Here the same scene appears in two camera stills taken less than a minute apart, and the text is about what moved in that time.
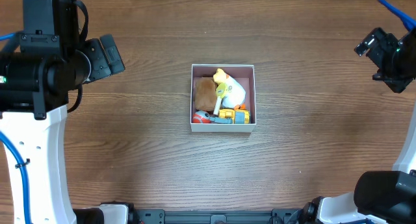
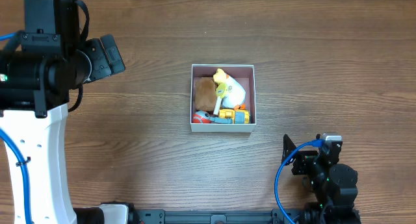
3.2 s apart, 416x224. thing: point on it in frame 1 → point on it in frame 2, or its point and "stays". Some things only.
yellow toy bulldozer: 231,116 stays
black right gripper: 376,50 → 302,160
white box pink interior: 244,74 stays
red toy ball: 201,117 stays
